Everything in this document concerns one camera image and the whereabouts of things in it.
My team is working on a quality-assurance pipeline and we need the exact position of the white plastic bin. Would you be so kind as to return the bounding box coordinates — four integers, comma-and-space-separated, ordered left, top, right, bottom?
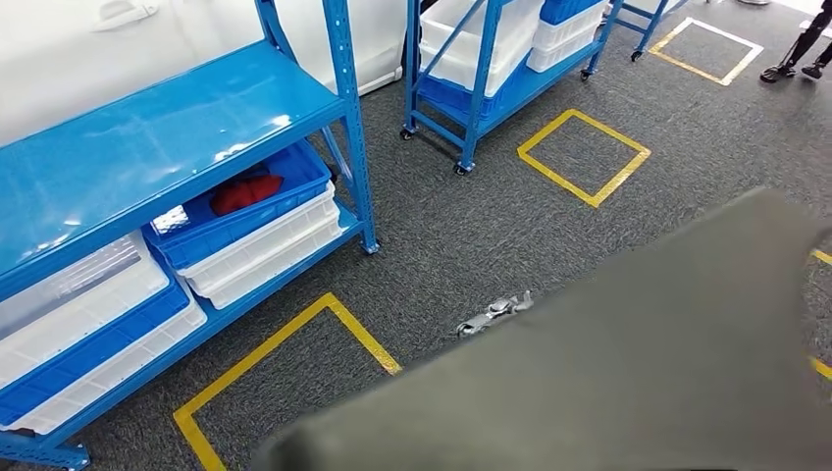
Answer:
0, 295, 209, 437
177, 182, 338, 293
194, 214, 343, 311
0, 231, 172, 392
526, 6, 612, 74
419, 0, 546, 99

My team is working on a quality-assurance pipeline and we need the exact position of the large blue shelf rack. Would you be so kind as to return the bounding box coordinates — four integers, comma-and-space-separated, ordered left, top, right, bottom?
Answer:
0, 0, 382, 471

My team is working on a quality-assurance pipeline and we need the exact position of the red cloth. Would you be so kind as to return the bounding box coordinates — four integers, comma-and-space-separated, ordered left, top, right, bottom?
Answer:
209, 174, 286, 218

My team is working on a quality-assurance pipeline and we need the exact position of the person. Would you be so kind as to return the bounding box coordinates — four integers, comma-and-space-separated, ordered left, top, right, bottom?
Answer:
760, 0, 832, 84

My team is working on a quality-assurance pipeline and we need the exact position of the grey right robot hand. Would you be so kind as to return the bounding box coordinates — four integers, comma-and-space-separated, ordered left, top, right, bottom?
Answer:
455, 289, 537, 340

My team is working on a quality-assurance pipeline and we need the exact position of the black plastic frame part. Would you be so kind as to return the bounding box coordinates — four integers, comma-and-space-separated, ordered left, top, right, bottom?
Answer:
249, 186, 832, 471

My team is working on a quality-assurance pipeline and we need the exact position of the blue wheeled bin rack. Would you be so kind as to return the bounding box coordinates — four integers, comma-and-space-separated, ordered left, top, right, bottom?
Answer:
399, 0, 625, 177

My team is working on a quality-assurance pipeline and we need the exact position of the white car door handle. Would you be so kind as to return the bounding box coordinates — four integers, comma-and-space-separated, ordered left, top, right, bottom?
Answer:
90, 0, 161, 32

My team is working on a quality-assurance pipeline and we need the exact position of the white car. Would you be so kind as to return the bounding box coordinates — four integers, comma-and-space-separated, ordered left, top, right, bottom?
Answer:
0, 0, 409, 149

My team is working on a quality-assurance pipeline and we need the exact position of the clear plastic bag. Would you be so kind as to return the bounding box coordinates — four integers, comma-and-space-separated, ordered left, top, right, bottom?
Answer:
150, 205, 191, 236

